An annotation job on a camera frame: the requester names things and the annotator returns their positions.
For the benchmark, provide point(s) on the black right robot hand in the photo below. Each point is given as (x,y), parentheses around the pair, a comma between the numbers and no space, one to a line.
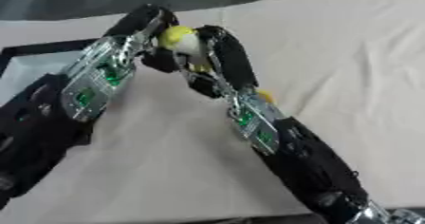
(232,57)

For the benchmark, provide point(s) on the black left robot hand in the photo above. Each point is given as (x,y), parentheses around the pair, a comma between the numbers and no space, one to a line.
(139,19)

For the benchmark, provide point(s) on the yellow and white soft toy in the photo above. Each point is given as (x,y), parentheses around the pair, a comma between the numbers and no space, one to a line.
(181,43)

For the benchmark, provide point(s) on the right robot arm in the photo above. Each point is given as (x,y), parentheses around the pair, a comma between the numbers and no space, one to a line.
(299,152)

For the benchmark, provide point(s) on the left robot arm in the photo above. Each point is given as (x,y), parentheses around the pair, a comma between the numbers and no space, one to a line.
(61,104)

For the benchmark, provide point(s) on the black box with white inside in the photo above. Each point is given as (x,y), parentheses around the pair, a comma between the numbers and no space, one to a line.
(33,63)

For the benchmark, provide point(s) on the small yellow object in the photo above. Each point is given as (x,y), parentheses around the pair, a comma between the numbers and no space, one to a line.
(266,96)

